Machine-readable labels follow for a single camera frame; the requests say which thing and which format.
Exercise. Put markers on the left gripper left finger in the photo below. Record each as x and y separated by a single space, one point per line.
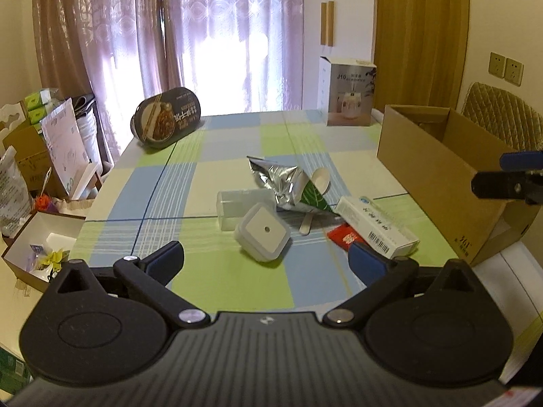
146 281

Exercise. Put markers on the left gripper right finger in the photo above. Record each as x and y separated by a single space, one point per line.
385 279

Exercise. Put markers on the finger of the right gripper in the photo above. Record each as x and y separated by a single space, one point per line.
529 160
509 185

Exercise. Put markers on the long white barcode box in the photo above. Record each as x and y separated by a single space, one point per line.
385 235

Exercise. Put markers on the silver green foil pouch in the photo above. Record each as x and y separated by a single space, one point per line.
289 184

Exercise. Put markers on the quilted beige chair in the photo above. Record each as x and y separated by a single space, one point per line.
505 116

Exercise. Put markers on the red packet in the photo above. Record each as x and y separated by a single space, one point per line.
344 236

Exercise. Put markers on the brown cardboard box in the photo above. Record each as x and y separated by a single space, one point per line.
434 153

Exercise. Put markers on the clear plastic box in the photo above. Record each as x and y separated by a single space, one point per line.
233 205

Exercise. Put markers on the open white tray box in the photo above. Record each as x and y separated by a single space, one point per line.
44 233

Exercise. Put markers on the checked tablecloth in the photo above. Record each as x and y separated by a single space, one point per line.
241 253

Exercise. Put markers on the white square night light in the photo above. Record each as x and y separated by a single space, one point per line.
262 234

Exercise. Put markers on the white crumpled plastic bag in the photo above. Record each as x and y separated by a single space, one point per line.
16 204

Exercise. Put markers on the black oval food container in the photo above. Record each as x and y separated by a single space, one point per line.
166 118

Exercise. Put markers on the white printed paper bag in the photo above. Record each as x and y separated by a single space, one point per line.
65 145

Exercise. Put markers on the brown drape curtain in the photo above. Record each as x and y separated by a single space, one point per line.
420 50

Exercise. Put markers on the white humidifier box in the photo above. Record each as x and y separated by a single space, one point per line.
345 91

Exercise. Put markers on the sheer pink curtain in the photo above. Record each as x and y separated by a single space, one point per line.
235 55

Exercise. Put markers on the right wall socket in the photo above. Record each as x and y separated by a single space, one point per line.
513 72

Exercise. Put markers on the wall socket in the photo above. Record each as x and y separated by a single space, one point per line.
513 72
497 65

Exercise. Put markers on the left wall socket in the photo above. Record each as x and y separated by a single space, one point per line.
497 65

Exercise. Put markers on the wooden door handle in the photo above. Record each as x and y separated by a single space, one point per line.
327 23

